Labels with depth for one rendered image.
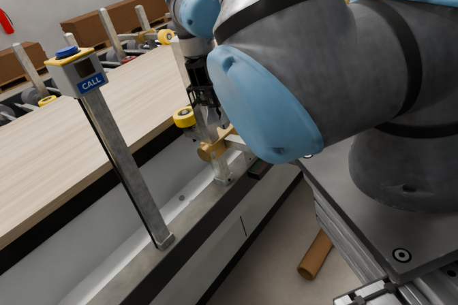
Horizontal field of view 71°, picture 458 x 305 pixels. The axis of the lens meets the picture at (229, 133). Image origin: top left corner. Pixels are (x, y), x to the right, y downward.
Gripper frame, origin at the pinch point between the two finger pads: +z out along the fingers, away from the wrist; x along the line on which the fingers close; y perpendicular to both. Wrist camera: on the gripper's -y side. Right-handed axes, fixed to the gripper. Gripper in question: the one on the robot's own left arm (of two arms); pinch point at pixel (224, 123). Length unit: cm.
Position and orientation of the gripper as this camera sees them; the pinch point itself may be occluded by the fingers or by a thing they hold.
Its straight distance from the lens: 83.6
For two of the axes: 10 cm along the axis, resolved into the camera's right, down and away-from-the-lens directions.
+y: -3.0, 5.6, -7.7
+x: 9.2, -0.2, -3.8
